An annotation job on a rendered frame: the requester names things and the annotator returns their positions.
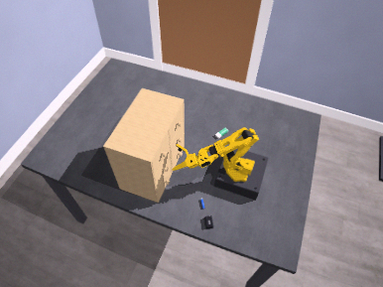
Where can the white eraser with green sleeve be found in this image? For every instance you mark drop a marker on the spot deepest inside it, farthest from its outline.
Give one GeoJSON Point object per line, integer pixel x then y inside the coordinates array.
{"type": "Point", "coordinates": [221, 133]}

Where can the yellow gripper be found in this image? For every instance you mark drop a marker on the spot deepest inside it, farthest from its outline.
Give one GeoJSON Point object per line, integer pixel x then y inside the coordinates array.
{"type": "Point", "coordinates": [190, 161]}

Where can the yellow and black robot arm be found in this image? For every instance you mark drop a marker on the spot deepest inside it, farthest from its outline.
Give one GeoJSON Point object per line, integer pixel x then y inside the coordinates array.
{"type": "Point", "coordinates": [229, 158]}

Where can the wooden chest of drawers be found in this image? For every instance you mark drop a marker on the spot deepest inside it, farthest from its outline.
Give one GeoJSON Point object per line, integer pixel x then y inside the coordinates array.
{"type": "Point", "coordinates": [136, 139]}

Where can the black nine-volt battery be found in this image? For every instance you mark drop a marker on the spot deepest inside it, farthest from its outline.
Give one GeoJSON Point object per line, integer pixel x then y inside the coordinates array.
{"type": "Point", "coordinates": [208, 221]}

